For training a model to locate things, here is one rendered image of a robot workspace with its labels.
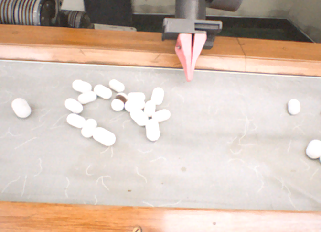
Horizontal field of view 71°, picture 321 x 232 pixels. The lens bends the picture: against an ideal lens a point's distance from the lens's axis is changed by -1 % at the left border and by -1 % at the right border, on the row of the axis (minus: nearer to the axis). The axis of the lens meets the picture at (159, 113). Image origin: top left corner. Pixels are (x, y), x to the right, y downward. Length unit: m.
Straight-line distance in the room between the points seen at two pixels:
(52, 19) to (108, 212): 0.57
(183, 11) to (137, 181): 0.29
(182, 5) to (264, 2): 2.30
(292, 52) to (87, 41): 0.46
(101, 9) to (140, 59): 1.93
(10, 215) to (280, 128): 0.39
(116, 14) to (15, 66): 1.92
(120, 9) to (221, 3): 1.94
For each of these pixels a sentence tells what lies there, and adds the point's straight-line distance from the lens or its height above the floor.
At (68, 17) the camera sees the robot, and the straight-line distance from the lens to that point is 0.99.
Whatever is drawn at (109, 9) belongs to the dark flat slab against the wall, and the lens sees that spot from 2.39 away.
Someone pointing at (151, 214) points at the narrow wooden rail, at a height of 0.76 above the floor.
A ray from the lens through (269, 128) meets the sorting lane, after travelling 0.42.
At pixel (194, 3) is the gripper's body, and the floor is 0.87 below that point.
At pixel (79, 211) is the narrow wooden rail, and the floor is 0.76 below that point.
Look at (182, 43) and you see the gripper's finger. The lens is 0.40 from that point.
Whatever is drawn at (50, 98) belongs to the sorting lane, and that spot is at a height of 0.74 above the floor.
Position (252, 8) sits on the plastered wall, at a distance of 2.69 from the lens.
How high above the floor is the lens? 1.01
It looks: 45 degrees down
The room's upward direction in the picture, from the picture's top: 5 degrees clockwise
